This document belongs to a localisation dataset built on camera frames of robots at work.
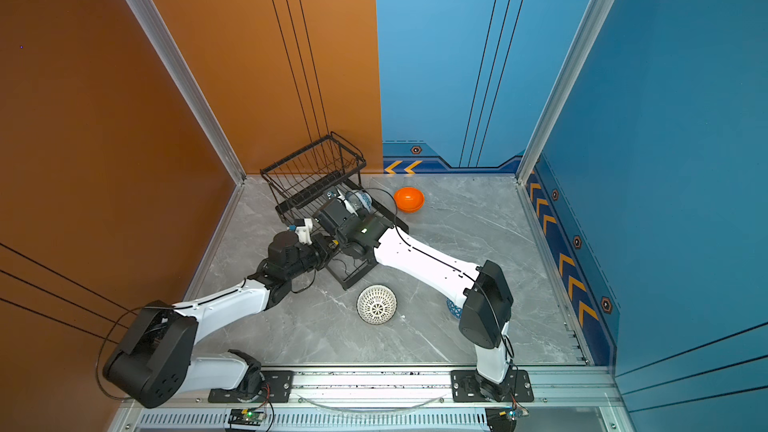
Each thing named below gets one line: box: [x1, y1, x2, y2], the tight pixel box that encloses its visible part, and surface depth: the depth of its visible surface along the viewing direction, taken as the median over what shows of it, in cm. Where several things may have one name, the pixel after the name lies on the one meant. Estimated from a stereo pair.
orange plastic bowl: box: [393, 187, 425, 213], surface depth 111 cm
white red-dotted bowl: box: [356, 284, 398, 325], surface depth 87 cm
